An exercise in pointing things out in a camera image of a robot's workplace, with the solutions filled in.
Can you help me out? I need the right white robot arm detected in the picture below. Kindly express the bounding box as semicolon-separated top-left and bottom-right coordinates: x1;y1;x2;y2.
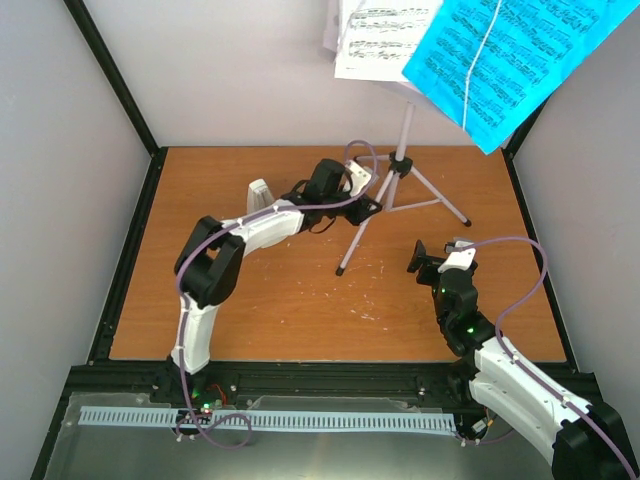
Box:
407;239;639;479

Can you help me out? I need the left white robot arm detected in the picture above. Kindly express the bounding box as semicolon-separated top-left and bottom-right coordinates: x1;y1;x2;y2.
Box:
171;159;382;403

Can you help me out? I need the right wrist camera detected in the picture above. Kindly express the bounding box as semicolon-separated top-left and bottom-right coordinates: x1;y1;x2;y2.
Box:
438;240;476;274

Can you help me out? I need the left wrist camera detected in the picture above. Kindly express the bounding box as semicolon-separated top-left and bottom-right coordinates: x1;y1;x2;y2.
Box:
343;160;373;197

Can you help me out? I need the black aluminium frame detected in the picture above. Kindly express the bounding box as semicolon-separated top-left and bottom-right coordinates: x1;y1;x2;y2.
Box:
29;0;640;480

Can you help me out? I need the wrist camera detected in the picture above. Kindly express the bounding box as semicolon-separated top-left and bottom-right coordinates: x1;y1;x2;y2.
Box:
438;240;476;274
343;160;373;197

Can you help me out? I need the white metronome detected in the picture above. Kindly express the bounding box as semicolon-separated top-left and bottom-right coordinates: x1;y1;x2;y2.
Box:
247;179;275;214

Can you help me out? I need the white sheet music page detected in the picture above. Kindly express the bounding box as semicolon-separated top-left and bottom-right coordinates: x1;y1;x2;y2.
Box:
323;0;443;84

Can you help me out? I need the blue sheet music page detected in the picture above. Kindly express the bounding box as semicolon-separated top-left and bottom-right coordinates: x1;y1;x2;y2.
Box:
403;0;639;154

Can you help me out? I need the light blue cable duct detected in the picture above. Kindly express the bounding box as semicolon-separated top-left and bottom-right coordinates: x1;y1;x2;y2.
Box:
77;406;456;436

